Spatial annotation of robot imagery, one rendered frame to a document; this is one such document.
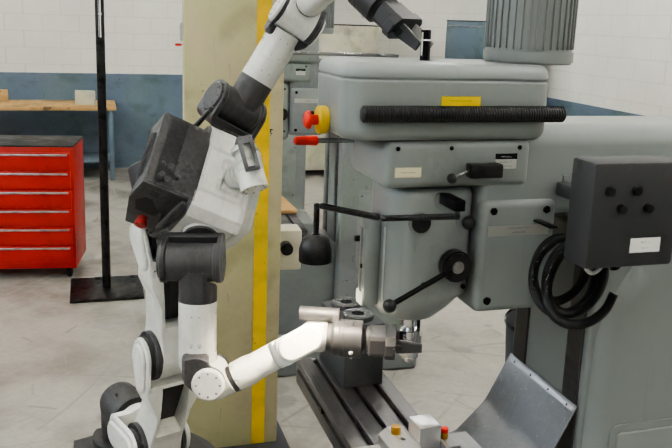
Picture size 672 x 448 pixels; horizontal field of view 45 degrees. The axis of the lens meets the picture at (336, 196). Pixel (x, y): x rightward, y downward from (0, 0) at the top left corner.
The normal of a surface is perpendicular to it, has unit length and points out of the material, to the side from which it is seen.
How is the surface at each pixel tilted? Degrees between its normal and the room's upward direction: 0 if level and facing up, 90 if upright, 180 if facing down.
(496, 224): 90
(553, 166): 90
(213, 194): 58
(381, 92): 90
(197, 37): 90
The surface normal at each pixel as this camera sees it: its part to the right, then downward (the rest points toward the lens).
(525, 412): -0.84, -0.41
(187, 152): 0.52, -0.35
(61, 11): 0.29, 0.21
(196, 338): 0.04, 0.12
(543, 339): -0.96, 0.03
